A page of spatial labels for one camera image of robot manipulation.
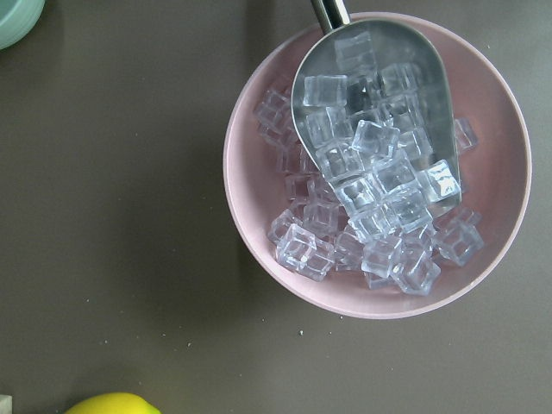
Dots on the green bowl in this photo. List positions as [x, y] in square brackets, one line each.
[18, 18]

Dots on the pink bowl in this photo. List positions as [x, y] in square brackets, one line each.
[497, 171]

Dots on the lower whole lemon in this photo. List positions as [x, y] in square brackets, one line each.
[114, 403]

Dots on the pile of clear ice cubes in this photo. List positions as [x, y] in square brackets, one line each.
[314, 234]

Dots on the steel ice scoop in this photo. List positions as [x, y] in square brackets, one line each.
[424, 56]

